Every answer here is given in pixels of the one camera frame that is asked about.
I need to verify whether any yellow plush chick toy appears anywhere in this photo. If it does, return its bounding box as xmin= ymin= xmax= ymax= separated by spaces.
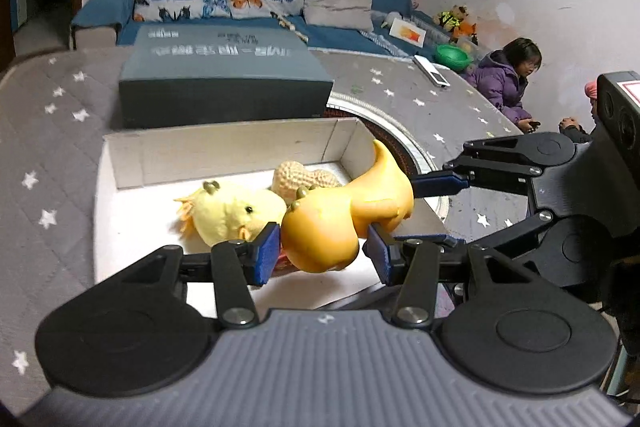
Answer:
xmin=174 ymin=180 xmax=288 ymax=245

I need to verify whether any grey pillow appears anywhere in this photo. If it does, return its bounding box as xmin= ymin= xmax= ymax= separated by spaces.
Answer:
xmin=303 ymin=0 xmax=375 ymax=32

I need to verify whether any orange dinosaur toy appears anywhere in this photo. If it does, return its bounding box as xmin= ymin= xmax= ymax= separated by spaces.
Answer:
xmin=281 ymin=139 xmax=415 ymax=273

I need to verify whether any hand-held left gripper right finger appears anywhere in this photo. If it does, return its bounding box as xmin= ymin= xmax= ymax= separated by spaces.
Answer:
xmin=362 ymin=224 xmax=538 ymax=329

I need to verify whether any fries picture card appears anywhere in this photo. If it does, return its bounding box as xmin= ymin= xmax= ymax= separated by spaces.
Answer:
xmin=389 ymin=18 xmax=428 ymax=48

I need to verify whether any wooden stick toy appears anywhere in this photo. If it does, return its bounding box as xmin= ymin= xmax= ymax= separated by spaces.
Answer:
xmin=270 ymin=11 xmax=309 ymax=42

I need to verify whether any knitted peanut toy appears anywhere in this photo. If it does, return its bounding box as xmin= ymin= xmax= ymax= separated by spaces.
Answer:
xmin=271 ymin=161 xmax=343 ymax=202

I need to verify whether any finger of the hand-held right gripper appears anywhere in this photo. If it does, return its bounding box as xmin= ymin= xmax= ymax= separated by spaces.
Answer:
xmin=410 ymin=136 xmax=543 ymax=198
xmin=392 ymin=210 xmax=555 ymax=253

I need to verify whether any grey box lid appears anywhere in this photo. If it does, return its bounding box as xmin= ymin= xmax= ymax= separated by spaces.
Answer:
xmin=118 ymin=24 xmax=335 ymax=130

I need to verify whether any grey star-print desktop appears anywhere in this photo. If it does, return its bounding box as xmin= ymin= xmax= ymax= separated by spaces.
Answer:
xmin=0 ymin=42 xmax=526 ymax=408

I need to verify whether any white cardboard box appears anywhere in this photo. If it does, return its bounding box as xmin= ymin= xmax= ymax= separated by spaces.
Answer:
xmin=94 ymin=117 xmax=451 ymax=310

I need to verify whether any blue sofa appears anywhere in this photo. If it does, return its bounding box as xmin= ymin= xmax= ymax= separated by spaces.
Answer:
xmin=70 ymin=0 xmax=481 ymax=58

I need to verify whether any white remote control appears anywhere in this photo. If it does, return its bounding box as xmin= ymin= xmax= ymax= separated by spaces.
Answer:
xmin=413 ymin=54 xmax=451 ymax=88

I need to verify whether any green bowl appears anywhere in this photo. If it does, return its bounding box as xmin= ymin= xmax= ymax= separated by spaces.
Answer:
xmin=435 ymin=44 xmax=473 ymax=70

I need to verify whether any teddy bear with yellow vest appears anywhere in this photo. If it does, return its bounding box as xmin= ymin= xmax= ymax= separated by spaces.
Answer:
xmin=434 ymin=4 xmax=473 ymax=35

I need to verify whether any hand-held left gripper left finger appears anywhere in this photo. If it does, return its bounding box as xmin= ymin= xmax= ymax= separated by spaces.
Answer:
xmin=107 ymin=222 xmax=281 ymax=328

